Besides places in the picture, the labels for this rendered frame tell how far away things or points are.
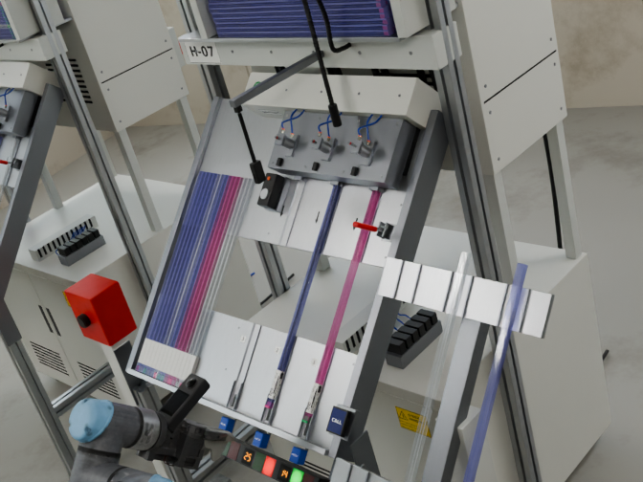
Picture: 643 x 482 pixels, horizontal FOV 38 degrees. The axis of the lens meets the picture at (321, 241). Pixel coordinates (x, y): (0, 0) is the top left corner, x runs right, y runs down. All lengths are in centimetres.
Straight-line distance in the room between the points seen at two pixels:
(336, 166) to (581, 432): 111
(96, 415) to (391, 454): 89
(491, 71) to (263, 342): 75
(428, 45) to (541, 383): 97
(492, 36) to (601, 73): 292
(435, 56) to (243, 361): 77
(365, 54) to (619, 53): 305
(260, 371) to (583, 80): 328
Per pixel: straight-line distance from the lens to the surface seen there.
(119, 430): 168
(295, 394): 193
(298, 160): 201
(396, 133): 186
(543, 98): 220
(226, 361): 208
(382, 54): 189
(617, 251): 369
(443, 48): 182
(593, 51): 489
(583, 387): 260
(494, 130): 205
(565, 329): 245
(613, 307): 337
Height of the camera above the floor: 187
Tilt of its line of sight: 26 degrees down
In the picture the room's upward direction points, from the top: 16 degrees counter-clockwise
